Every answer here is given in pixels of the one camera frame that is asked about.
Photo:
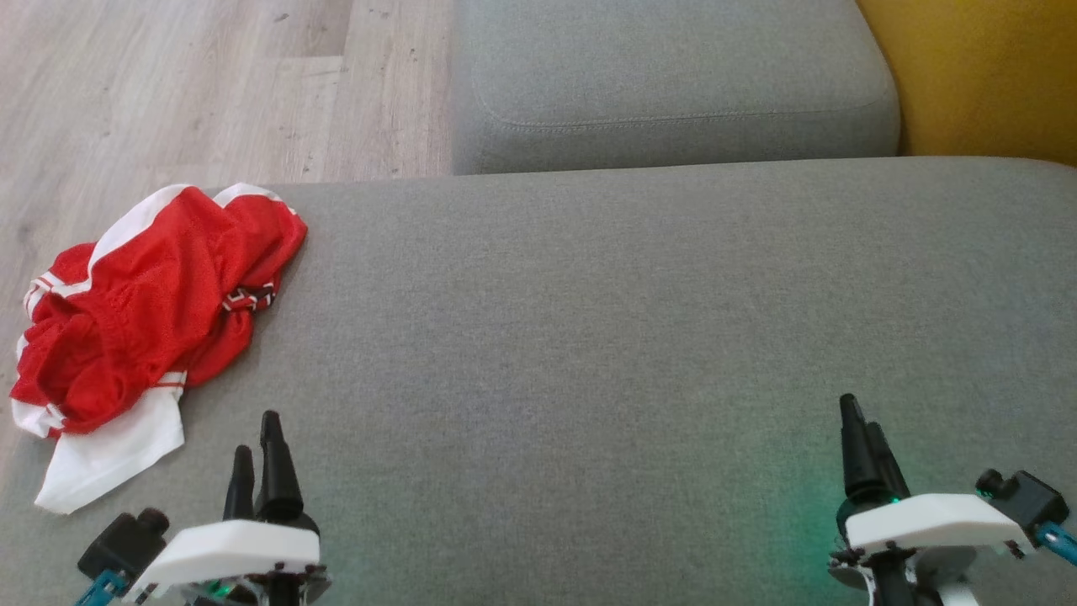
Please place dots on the large grey sofa seat cushion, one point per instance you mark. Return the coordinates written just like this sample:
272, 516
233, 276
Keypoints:
547, 337

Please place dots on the yellow cushion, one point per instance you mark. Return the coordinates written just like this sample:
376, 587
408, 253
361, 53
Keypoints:
993, 67

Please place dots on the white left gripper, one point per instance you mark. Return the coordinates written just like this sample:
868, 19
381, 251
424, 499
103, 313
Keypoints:
236, 551

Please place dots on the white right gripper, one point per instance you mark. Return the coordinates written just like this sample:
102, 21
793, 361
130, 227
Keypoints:
925, 522

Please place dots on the red and white sports jersey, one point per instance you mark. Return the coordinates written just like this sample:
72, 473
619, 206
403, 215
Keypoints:
143, 311

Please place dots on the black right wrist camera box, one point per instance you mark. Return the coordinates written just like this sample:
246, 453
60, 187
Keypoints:
1026, 498

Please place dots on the small grey sofa cushion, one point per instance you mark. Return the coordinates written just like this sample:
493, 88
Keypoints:
673, 67

